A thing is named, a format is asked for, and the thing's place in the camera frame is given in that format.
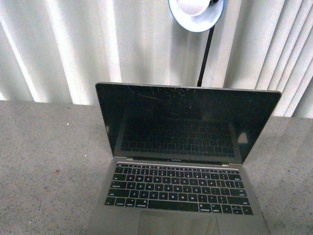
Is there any grey laptop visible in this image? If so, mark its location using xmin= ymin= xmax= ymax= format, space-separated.
xmin=87 ymin=82 xmax=281 ymax=235

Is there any blue desk lamp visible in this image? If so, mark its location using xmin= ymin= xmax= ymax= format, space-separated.
xmin=168 ymin=0 xmax=226 ymax=87

